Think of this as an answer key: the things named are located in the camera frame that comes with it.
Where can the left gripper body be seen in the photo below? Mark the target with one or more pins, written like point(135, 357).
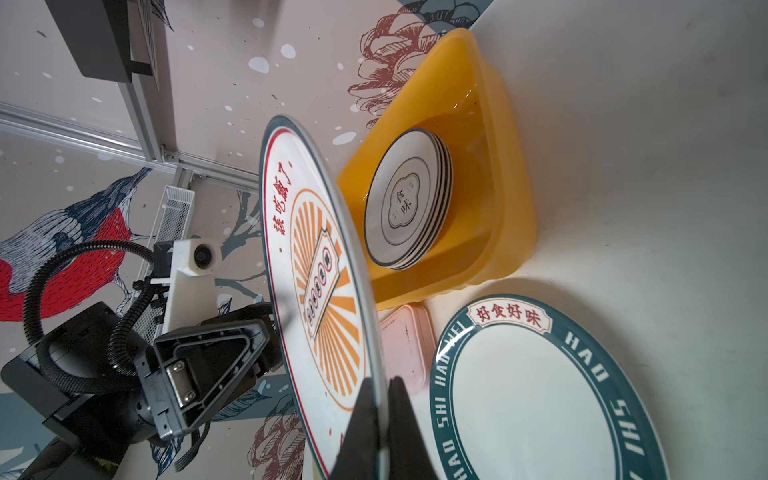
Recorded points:
point(190, 374)

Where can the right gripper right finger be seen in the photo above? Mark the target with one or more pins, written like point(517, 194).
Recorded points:
point(408, 456)

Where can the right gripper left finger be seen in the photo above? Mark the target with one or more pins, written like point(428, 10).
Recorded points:
point(357, 458)

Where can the small green rim plate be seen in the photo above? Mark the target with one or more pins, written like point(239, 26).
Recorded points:
point(519, 390)

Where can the small orange sunburst plate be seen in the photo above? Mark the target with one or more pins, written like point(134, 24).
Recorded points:
point(322, 298)

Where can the white plate emblem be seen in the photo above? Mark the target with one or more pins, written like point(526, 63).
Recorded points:
point(403, 198)

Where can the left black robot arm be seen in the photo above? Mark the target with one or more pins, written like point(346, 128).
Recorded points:
point(100, 388)

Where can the yellow plastic bin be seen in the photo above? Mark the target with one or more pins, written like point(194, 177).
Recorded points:
point(490, 228)

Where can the pink rectangular box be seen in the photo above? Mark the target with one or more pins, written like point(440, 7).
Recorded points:
point(409, 346)

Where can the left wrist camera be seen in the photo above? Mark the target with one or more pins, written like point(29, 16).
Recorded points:
point(184, 269)

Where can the white wire mesh shelf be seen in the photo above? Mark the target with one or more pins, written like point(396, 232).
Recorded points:
point(171, 223)

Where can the black wall basket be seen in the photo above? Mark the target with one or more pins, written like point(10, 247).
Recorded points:
point(97, 34)

